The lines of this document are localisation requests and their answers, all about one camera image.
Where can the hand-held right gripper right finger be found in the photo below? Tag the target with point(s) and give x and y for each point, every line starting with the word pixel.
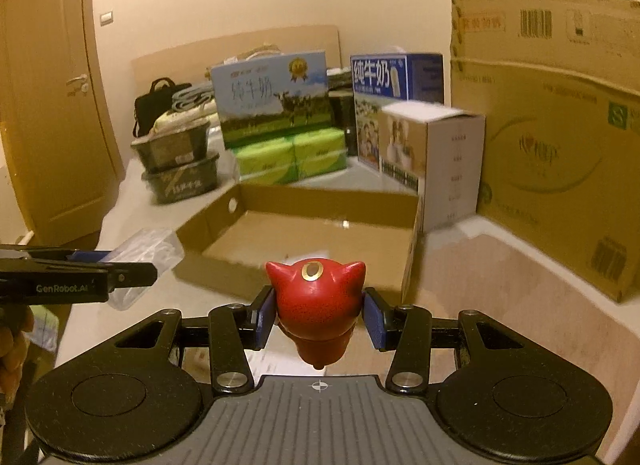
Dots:
pixel 375 320

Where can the green tissue pack bundle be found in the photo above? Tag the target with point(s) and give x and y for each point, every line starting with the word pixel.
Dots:
pixel 290 157

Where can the white product box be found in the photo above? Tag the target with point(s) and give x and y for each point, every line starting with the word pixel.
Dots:
pixel 450 160

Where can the grey folded cloth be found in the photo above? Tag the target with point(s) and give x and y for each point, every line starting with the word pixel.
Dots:
pixel 192 96

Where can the person's left hand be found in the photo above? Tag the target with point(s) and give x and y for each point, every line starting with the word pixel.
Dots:
pixel 12 350

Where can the beige wooden headboard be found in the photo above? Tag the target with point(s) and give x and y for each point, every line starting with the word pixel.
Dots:
pixel 175 60

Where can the large cardboard box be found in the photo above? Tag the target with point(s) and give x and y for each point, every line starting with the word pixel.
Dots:
pixel 550 135

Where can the red horned figurine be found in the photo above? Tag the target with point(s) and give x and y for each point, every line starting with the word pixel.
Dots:
pixel 314 307

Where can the blue milk carton box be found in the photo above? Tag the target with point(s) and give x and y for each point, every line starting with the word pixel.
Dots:
pixel 380 85

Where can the wooden door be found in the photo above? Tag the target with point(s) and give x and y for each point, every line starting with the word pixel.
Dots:
pixel 45 95

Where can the black food container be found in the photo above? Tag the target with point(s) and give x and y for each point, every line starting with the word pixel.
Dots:
pixel 172 145
pixel 180 182

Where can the green pasture milk carton box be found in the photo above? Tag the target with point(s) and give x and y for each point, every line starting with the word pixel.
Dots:
pixel 270 95

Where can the white light switch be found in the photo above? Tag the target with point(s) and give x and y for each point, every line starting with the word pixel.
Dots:
pixel 106 17

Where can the black bag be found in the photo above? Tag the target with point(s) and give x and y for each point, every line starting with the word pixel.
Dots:
pixel 155 102

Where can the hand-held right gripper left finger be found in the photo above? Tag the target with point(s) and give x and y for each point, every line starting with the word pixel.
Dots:
pixel 262 319

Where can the cardboard shoe box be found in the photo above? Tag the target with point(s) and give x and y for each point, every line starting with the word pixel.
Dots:
pixel 310 230

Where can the pale patterned packet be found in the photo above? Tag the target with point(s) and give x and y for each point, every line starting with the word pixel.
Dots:
pixel 182 117

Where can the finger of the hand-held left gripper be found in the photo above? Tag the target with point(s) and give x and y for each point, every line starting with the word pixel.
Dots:
pixel 92 256
pixel 132 274

